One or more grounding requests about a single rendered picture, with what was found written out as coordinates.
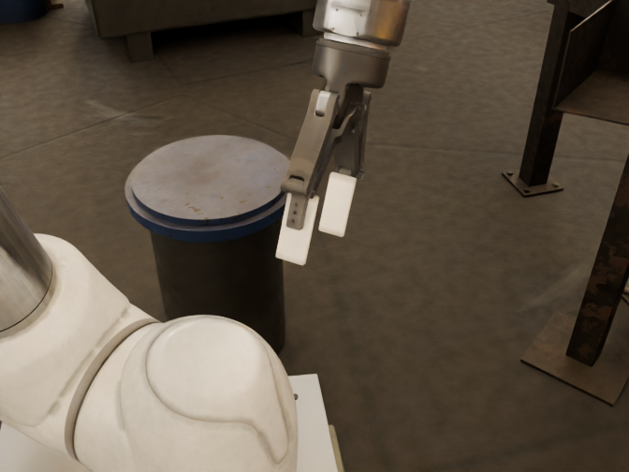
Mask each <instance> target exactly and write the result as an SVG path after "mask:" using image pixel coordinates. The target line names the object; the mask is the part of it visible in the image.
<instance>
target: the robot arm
mask: <svg viewBox="0 0 629 472"><path fill-rule="evenodd" d="M411 3H412V0H317V4H316V6H315V14H314V22H313V24H312V26H313V28H314V29H315V30H318V31H322V32H325V35H324V38H320V39H319V41H318V40H317V42H316V46H315V51H314V60H313V64H312V72H313V74H314V75H316V76H317V77H320V78H325V79H326V80H327V85H326V86H325V89H324V91H322V90H317V89H314V90H313V91H312V94H311V99H310V104H309V108H308V111H307V114H306V117H305V120H304V123H303V125H302V128H301V131H300V135H299V138H298V140H297V143H296V146H295V149H294V152H293V154H292V156H291V159H290V162H289V165H288V168H287V170H286V173H285V178H284V179H283V181H282V182H281V186H280V189H281V191H285V192H288V194H287V199H286V204H285V212H284V217H283V222H282V226H281V232H280V237H279V242H278V246H277V251H276V257H277V258H280V259H284V260H287V261H290V262H293V263H297V264H299V265H304V264H305V263H306V259H307V254H308V249H309V245H310V241H311V236H312V231H313V226H314V222H315V214H316V209H317V205H318V201H319V197H318V196H317V195H316V194H315V193H316V190H317V188H318V187H319V184H320V182H321V180H322V177H323V175H324V173H325V170H326V168H327V166H328V163H329V161H330V158H331V156H332V154H333V151H334V162H335V172H332V173H331V174H330V177H329V184H328V189H327V194H326V197H325V202H324V207H323V212H322V215H321V220H320V225H319V230H320V231H324V232H326V233H330V234H333V235H337V236H340V237H343V236H344V232H345V228H346V223H347V219H348V215H349V211H350V206H351V202H352V198H353V194H354V189H355V185H356V180H357V179H360V180H362V179H363V176H364V170H362V168H363V160H364V151H365V141H366V132H367V123H368V113H369V108H370V103H371V100H372V93H370V92H365V91H364V87H367V88H374V89H379V88H382V87H383V86H384V85H385V82H386V77H387V74H388V66H389V61H390V57H391V56H389V52H386V50H387V45H389V46H393V47H398V46H400V45H401V43H402V36H403V32H404V27H405V24H406V19H407V15H408V11H409V7H410V4H411ZM0 421H2V422H3V423H5V424H6V425H8V426H10V427H11V428H13V429H15V430H17V431H18V432H20V433H22V434H23V435H26V436H28V437H29V438H31V439H33V440H35V441H36V442H38V443H40V444H42V445H44V446H46V447H48V448H50V449H52V450H55V451H57V452H60V453H62V454H64V455H66V456H68V457H70V458H72V459H74V460H76V461H77V462H79V463H81V464H83V465H84V466H86V467H87V468H88V469H89V470H90V471H92V472H297V463H298V444H299V429H298V415H297V408H296V402H295V398H294V394H293V390H292V387H291V384H290V381H289V378H288V376H287V373H286V371H285V368H284V366H283V365H282V363H281V361H280V359H279V358H278V356H277V355H276V353H275V352H274V351H273V349H272V348H271V346H270V345H269V344H268V343H267V342H266V341H265V340H264V339H263V338H262V337H261V336H260V335H259V334H257V333H256V332H255V331H253V330H252V329H250V328H249V327H247V326H245V325H243V324H241V323H240V322H238V321H236V320H233V319H230V318H226V317H219V316H211V315H197V316H189V317H179V318H176V319H173V320H171V321H168V322H166V323H162V322H160V321H159V320H157V319H155V318H153V317H151V316H149V315H148V314H146V313H144V312H143V311H141V310H140V309H138V308H137V307H136V306H134V305H132V304H131V303H129V300H128V299H127V298H126V297H125V295H124V294H123V293H122V292H120V291H119V290H118V289H117V288H116V287H115V286H114V285H112V284H111V283H110V282H109V281H108V280H107V279H106V278H105V277H104V276H103V275H102V274H101V273H100V272H99V271H98V270H97V269H96V268H95V267H94V266H93V265H92V264H91V263H90V262H89V261H88V260H87V258H86V257H85V256H84V255H83V254H82V253H81V252H80V251H79V250H78V249H77V248H76V247H74V246H73V245H72V244H70V243H68V242H66V241H64V240H62V239H60V238H57V237H54V236H51V235H45V234H34V233H33V232H32V230H30V228H29V227H28V226H27V224H26V223H25V221H24V220H23V218H22V217H21V215H20V214H19V212H18V211H17V209H16V208H15V206H14V205H13V204H12V202H11V201H10V199H9V198H8V196H7V194H6V193H5V192H4V190H3V189H2V187H1V186H0Z"/></svg>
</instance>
